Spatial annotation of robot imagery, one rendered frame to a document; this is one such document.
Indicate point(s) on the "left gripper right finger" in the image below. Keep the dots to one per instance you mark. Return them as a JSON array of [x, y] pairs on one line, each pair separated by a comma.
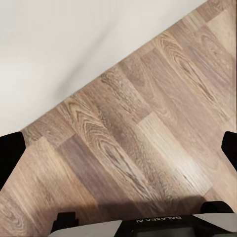
[[229, 147]]

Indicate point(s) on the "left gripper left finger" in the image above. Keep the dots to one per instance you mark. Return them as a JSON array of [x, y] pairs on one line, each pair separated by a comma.
[[12, 147]]

